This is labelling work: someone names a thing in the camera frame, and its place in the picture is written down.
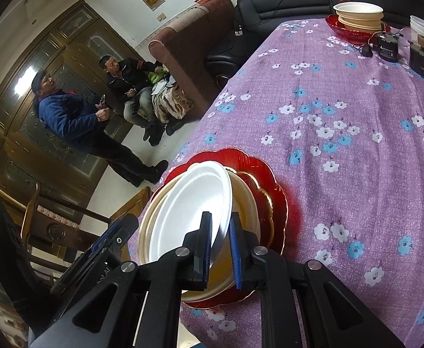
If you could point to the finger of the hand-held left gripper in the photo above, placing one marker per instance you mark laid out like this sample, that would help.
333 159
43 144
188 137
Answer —
112 234

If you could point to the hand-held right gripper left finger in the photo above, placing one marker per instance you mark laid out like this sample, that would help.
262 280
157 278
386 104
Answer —
208 246

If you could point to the light wooden chair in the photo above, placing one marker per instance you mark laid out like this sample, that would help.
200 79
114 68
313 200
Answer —
132 203

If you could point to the green bag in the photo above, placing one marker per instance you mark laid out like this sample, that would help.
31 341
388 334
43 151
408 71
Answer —
157 76

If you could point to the tan paper bowl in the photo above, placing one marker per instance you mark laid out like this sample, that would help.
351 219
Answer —
360 25

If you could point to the brown armchair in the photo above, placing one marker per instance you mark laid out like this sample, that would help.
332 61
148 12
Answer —
190 43

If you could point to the purple floral tablecloth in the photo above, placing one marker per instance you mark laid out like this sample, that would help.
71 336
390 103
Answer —
342 174

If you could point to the black leather sofa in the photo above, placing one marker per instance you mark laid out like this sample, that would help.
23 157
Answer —
270 11

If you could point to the white foam bowl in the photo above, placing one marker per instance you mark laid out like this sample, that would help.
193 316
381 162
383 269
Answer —
186 203

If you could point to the small black plug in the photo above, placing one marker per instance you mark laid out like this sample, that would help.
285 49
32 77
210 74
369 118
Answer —
366 51

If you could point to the cream paper bowl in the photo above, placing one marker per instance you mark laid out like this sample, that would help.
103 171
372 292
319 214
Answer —
359 9

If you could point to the clear plastic cup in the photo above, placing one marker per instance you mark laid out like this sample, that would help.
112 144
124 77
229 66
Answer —
422 29

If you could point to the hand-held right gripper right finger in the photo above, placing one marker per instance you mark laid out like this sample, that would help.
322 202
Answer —
235 253

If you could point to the black battery box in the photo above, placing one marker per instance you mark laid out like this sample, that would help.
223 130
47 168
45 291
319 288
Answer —
420 60

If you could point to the beige paper bowl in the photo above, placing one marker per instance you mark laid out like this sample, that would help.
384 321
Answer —
246 206

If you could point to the red glass plate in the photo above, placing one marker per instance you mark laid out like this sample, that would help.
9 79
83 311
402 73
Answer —
346 34

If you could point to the wall socket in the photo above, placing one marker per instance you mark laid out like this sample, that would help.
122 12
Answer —
161 17

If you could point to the dark wooden chair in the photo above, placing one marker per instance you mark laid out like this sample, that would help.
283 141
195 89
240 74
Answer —
52 232

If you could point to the dark wooden cabinet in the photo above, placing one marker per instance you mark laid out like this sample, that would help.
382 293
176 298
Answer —
23 116

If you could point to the beige patterned bag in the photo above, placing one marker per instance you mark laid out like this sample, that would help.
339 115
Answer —
172 103

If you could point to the large red scalloped plate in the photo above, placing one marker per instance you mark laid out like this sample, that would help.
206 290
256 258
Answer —
277 203

